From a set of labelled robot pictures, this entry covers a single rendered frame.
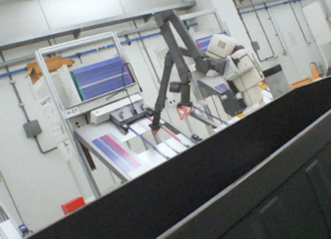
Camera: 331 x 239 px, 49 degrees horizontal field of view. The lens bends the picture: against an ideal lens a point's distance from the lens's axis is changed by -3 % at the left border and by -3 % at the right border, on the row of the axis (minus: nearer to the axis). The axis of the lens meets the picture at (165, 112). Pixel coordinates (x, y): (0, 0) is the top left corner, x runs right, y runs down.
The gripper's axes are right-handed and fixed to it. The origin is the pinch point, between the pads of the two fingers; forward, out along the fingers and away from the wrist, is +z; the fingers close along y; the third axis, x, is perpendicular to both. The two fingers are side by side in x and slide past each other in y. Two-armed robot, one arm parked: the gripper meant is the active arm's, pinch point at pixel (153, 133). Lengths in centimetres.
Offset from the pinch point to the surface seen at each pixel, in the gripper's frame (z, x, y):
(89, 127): 2, -36, 36
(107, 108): -6.4, -39.9, 15.8
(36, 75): -16, -101, 46
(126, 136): 1.1, -10.1, 19.6
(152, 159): 0.6, 20.6, 21.0
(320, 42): 40, -53, -452
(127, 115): -4.6, -25.2, 6.5
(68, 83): -25, -63, 38
